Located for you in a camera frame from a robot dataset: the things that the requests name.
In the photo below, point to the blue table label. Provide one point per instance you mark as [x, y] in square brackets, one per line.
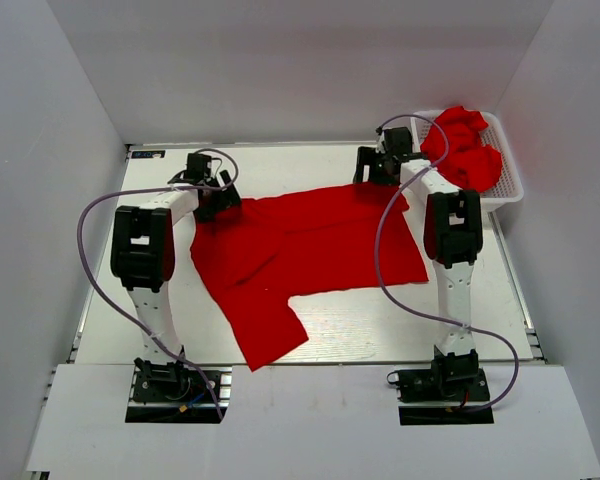
[148, 154]

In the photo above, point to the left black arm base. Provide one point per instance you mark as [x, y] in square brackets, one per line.
[173, 393]

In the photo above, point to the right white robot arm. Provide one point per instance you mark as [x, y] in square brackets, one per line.
[452, 236]

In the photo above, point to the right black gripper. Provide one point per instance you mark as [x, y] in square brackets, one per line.
[367, 156]

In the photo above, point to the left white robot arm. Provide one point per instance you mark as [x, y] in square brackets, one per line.
[143, 243]

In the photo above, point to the red t shirt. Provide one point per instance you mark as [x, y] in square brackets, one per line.
[252, 259]

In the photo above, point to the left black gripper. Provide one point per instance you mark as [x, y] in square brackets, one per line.
[226, 199]

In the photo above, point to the white plastic basket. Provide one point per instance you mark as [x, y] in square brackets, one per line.
[509, 188]

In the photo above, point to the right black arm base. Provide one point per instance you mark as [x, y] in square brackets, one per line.
[425, 400]

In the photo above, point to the red t shirts pile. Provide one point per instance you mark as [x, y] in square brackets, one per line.
[470, 164]

